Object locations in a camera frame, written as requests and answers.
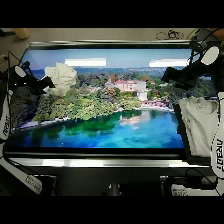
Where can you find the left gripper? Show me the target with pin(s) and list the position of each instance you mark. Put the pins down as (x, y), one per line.
(42, 85)

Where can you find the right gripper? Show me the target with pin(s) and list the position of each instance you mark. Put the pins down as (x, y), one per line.
(174, 75)

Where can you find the white garment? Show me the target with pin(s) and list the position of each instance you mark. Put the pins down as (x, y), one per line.
(61, 77)
(199, 124)

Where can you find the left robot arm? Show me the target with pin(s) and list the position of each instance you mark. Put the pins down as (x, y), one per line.
(6, 121)

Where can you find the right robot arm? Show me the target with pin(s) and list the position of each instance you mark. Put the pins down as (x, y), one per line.
(218, 146)

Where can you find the silver frame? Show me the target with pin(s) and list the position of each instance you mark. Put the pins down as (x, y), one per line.
(100, 162)

